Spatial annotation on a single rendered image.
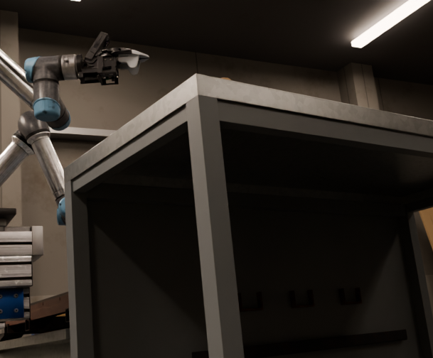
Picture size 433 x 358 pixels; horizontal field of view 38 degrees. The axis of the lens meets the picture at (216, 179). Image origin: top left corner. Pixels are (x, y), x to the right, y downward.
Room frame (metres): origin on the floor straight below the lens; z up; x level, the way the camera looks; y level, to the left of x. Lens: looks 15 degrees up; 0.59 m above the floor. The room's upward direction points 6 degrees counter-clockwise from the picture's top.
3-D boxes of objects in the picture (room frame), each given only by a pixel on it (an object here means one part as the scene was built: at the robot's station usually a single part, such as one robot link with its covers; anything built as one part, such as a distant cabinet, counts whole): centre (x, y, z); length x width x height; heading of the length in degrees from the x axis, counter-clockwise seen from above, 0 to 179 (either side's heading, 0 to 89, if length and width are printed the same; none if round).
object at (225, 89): (1.63, -0.33, 1.03); 1.30 x 0.60 x 0.04; 127
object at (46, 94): (1.73, 0.47, 1.34); 0.11 x 0.08 x 0.11; 3
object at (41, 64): (1.71, 0.48, 1.43); 0.11 x 0.08 x 0.09; 93
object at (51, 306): (2.35, 0.57, 0.80); 1.62 x 0.04 x 0.06; 37
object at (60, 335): (2.44, 0.78, 0.66); 1.30 x 0.20 x 0.03; 37
